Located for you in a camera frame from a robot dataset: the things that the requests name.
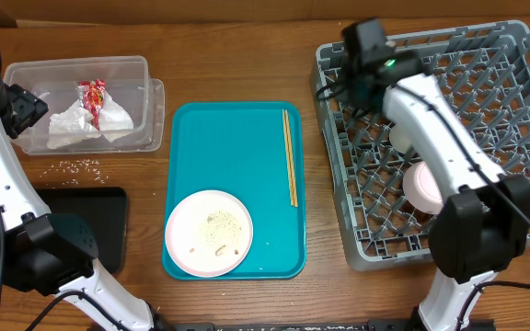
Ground black plastic tray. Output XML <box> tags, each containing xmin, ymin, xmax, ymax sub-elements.
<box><xmin>37</xmin><ymin>187</ymin><xmax>128</xmax><ymax>274</ymax></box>

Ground teal serving tray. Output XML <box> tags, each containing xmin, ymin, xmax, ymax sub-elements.
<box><xmin>166</xmin><ymin>101</ymin><xmax>306</xmax><ymax>280</ymax></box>

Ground red snack wrapper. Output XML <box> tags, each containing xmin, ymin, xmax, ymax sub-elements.
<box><xmin>77</xmin><ymin>79</ymin><xmax>106</xmax><ymax>130</ymax></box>

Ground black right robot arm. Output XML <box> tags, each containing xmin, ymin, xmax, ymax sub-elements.
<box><xmin>311</xmin><ymin>18</ymin><xmax>530</xmax><ymax>330</ymax></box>

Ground wooden chopstick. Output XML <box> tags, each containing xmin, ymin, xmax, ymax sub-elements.
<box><xmin>287</xmin><ymin>110</ymin><xmax>298</xmax><ymax>208</ymax></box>
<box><xmin>282</xmin><ymin>109</ymin><xmax>295</xmax><ymax>207</ymax></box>

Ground grey dishwasher rack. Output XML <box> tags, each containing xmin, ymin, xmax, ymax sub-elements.
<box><xmin>310</xmin><ymin>20</ymin><xmax>530</xmax><ymax>271</ymax></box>

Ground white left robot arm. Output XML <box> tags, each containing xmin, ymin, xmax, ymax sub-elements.
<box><xmin>0</xmin><ymin>52</ymin><xmax>171</xmax><ymax>330</ymax></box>

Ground small pink plate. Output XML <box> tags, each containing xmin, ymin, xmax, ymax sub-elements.
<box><xmin>402</xmin><ymin>162</ymin><xmax>444</xmax><ymax>215</ymax></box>

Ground white cup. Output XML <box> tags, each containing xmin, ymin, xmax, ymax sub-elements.
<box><xmin>389</xmin><ymin>125</ymin><xmax>412</xmax><ymax>154</ymax></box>

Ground large pink plate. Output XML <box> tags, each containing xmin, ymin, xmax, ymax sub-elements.
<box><xmin>165</xmin><ymin>190</ymin><xmax>254</xmax><ymax>278</ymax></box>

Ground scattered rice grains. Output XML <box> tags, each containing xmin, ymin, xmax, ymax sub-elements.
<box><xmin>38</xmin><ymin>158</ymin><xmax>109</xmax><ymax>188</ymax></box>

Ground clear plastic bin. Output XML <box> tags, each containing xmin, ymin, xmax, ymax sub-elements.
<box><xmin>4</xmin><ymin>56</ymin><xmax>166</xmax><ymax>155</ymax></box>

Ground white napkin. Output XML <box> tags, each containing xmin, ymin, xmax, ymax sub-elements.
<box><xmin>98</xmin><ymin>92</ymin><xmax>133</xmax><ymax>143</ymax></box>
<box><xmin>47</xmin><ymin>101</ymin><xmax>100</xmax><ymax>149</ymax></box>

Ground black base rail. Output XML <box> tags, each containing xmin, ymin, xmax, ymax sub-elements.
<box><xmin>154</xmin><ymin>319</ymin><xmax>496</xmax><ymax>331</ymax></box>

